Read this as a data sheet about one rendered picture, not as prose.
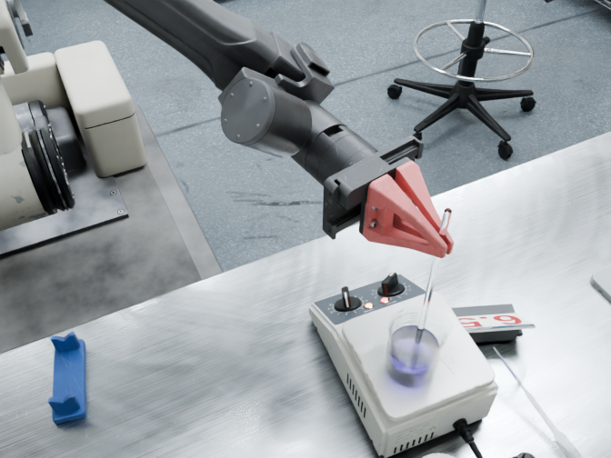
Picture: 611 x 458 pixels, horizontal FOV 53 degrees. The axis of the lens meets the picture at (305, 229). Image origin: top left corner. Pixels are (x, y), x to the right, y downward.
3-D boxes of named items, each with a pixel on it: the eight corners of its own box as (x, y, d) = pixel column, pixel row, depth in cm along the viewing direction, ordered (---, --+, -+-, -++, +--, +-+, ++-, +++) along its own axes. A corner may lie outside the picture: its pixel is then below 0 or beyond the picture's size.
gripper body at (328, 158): (428, 144, 54) (373, 103, 58) (337, 192, 50) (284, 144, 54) (419, 197, 59) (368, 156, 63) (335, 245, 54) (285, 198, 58)
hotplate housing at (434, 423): (306, 316, 76) (305, 275, 70) (401, 285, 79) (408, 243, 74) (388, 485, 62) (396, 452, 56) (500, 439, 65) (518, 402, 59)
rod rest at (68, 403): (56, 348, 73) (46, 331, 71) (85, 342, 74) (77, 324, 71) (54, 425, 67) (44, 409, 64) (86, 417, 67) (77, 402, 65)
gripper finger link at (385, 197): (496, 196, 49) (415, 137, 54) (431, 236, 46) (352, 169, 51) (479, 253, 54) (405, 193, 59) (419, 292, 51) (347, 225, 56)
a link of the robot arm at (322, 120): (325, 104, 63) (295, 151, 64) (282, 83, 57) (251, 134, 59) (369, 138, 59) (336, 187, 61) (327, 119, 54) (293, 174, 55)
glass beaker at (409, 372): (390, 401, 59) (398, 355, 53) (375, 353, 63) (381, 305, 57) (449, 390, 60) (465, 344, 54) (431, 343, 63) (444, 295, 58)
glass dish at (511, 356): (528, 367, 71) (533, 356, 69) (513, 404, 68) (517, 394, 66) (482, 346, 73) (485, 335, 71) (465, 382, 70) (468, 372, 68)
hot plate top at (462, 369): (337, 327, 66) (338, 322, 65) (436, 293, 69) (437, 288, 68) (389, 425, 58) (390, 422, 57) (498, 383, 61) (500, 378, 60)
